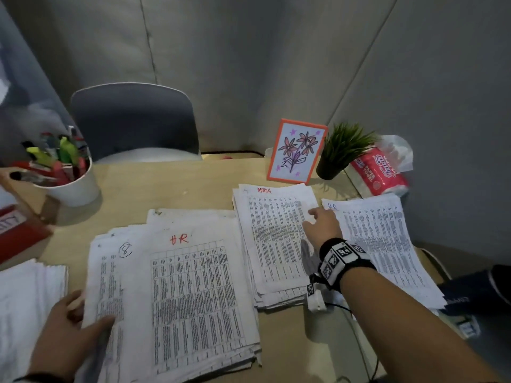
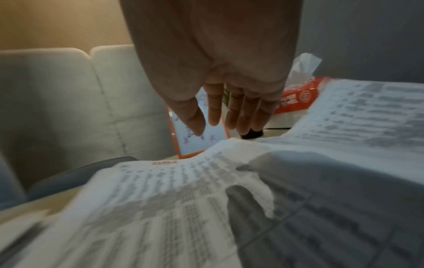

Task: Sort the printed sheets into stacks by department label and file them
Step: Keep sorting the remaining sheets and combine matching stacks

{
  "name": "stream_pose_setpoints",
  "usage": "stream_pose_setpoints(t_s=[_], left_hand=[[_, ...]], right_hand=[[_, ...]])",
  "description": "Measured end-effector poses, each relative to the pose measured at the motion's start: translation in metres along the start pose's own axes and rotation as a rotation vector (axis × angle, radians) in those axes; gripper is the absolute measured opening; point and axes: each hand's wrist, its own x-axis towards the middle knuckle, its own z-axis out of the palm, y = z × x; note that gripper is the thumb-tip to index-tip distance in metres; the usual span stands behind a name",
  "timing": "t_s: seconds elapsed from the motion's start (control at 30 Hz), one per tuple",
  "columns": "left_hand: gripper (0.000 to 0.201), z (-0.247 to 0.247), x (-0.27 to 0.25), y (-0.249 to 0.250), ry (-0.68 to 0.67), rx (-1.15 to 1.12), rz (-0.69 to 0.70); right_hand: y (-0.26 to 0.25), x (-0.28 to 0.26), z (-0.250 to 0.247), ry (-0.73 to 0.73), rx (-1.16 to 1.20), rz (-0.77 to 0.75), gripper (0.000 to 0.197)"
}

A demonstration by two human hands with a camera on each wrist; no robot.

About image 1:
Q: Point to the green plant in black pot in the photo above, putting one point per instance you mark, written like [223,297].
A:
[329,169]

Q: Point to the small white container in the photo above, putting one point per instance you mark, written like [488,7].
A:
[268,155]

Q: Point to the grey chair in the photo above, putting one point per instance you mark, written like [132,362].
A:
[135,119]

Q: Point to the person's left hand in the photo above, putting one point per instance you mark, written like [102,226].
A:
[64,347]

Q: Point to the HR paper pile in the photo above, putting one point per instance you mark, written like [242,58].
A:
[387,243]

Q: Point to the orange framed flower drawing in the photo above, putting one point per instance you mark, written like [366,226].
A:
[297,151]

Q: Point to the white pen cup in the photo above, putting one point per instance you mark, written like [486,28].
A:
[76,193]

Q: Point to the red white paper towel pack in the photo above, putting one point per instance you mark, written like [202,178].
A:
[377,171]

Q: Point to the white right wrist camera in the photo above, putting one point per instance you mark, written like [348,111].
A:
[316,301]

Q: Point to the admin paper pile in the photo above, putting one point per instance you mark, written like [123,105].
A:
[271,235]

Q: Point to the person's right forearm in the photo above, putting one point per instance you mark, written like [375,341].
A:
[407,335]

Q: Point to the bunch of coloured markers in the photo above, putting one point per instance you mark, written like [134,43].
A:
[52,159]

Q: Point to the clear plastic bag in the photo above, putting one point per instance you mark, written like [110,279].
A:
[399,149]

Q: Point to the person's right hand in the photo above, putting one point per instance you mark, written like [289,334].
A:
[325,231]

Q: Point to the security paper pile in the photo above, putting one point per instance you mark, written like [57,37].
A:
[28,307]

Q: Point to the unsorted paper pile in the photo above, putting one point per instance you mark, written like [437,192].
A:
[187,295]

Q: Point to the red security file box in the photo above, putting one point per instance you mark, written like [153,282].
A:
[20,239]

